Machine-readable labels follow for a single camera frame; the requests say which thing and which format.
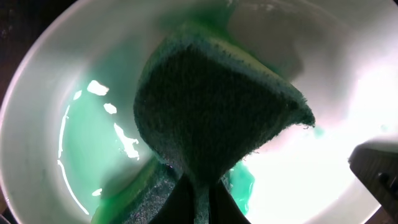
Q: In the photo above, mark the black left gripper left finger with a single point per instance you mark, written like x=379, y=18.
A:
x=179, y=207

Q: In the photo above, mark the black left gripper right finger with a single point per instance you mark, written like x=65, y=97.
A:
x=222, y=207

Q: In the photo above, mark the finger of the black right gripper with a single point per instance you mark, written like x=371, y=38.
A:
x=375, y=165

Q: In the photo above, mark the green scrubbing sponge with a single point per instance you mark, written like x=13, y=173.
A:
x=202, y=104

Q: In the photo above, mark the pale green plate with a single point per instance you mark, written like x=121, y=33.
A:
x=68, y=138

